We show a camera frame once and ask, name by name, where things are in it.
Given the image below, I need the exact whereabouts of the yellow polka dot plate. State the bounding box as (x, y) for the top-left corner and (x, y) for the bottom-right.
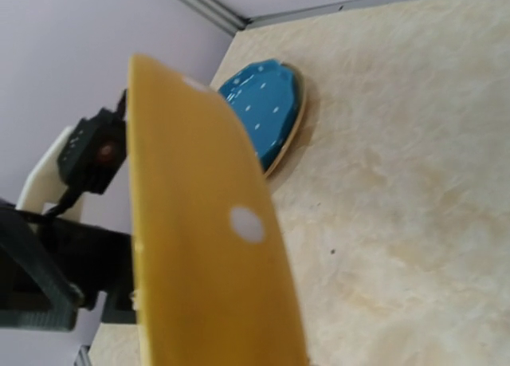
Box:
(127, 54), (308, 365)

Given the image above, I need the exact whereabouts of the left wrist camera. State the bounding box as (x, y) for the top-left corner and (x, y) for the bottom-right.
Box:
(16, 91), (128, 222)

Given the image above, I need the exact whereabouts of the left aluminium frame post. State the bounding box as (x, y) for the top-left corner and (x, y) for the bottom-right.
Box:
(179, 0), (249, 36)

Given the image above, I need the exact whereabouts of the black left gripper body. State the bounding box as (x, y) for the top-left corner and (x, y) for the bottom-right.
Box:
(1, 202), (136, 332)

